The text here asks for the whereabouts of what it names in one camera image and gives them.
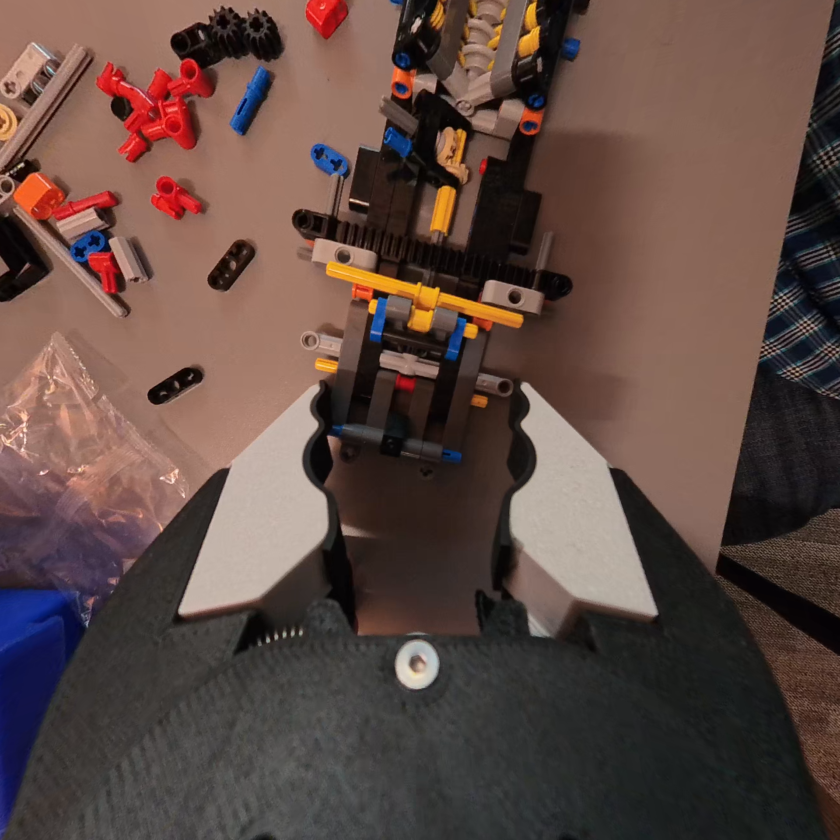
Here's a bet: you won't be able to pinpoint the long blue lego pin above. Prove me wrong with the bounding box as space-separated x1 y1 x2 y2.
230 66 272 135

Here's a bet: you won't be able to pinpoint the pile of loose lego pieces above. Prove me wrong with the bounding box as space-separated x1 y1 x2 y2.
0 3 286 322

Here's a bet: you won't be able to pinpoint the short black lego beam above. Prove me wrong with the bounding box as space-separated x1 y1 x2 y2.
147 366 204 404
207 239 256 290

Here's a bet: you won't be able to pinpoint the red lego block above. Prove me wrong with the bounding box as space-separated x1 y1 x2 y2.
306 0 349 39

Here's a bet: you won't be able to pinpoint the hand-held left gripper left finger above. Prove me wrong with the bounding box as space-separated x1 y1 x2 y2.
177 382 342 622

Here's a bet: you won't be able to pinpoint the lego car chassis assembly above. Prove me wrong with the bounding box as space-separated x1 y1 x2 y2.
292 0 581 476

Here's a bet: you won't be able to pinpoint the clear plastic bag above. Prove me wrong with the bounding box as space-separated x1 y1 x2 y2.
0 331 191 624

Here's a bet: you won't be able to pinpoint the black table leg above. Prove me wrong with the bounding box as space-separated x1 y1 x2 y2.
715 551 840 634

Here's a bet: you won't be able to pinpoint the blue plastic bin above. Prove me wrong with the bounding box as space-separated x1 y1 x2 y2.
0 587 86 840

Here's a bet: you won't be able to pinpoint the person's dark jeans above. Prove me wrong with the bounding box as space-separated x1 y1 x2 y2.
721 371 840 549

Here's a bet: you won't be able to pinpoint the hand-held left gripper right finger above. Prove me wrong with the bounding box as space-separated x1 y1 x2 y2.
500 382 660 636

